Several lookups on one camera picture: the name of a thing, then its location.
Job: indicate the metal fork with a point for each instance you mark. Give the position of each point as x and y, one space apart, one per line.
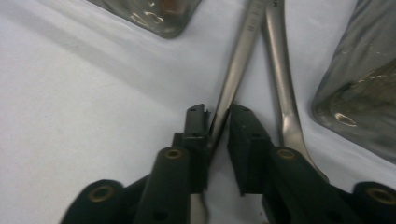
239 62

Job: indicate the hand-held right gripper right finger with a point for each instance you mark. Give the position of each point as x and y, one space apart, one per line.
249 155

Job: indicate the transparent grey plastic bin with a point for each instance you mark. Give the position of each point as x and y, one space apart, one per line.
168 28
358 93

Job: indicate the metal table knife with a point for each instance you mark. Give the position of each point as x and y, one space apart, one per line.
280 68

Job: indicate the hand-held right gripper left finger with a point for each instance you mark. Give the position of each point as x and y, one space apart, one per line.
196 143

